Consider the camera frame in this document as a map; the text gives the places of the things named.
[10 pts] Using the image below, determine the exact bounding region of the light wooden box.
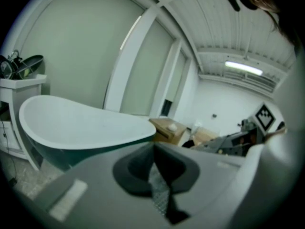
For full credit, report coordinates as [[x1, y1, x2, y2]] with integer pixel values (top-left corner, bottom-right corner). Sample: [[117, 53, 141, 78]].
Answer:
[[190, 127, 221, 149]]

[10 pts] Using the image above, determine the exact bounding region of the black round appliance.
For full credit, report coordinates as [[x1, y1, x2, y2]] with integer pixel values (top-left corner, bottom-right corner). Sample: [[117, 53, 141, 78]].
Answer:
[[0, 55, 15, 80]]

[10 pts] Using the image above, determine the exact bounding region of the wooden cabinet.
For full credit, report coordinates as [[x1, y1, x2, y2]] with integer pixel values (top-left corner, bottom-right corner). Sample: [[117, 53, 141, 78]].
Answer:
[[149, 117, 187, 146]]

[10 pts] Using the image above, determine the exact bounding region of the ceiling tube light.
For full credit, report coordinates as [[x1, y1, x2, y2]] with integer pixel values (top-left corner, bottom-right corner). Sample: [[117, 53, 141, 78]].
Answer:
[[224, 60, 264, 76]]

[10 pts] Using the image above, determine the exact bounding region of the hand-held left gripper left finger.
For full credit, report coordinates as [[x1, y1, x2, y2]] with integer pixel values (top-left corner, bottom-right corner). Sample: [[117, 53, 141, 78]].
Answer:
[[30, 142, 173, 229]]

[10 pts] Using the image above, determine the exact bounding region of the black oval dish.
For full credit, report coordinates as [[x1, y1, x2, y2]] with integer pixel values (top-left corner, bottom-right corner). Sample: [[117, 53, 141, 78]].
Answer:
[[18, 54, 45, 79]]

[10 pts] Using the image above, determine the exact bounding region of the person's white clothing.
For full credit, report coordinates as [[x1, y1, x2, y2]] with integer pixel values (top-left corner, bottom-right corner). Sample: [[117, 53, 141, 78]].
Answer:
[[227, 44, 305, 229]]

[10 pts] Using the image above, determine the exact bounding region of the black panel by window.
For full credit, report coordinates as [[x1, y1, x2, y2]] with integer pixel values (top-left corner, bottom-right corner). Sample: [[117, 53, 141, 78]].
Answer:
[[162, 99, 173, 117]]

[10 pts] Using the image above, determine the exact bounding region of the black power cable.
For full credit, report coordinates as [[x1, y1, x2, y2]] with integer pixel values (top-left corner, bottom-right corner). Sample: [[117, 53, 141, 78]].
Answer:
[[0, 118, 18, 185]]

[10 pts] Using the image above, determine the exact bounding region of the white vanity cabinet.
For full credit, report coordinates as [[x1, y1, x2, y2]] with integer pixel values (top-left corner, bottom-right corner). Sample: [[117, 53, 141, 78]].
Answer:
[[0, 74, 47, 171]]

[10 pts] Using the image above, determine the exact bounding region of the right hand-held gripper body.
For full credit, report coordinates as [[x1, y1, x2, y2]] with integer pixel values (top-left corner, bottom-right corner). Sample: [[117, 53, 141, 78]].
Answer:
[[190, 102, 286, 157]]

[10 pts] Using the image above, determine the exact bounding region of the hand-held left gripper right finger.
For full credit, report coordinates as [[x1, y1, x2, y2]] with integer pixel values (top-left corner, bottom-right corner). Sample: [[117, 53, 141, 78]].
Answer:
[[153, 142, 250, 229]]

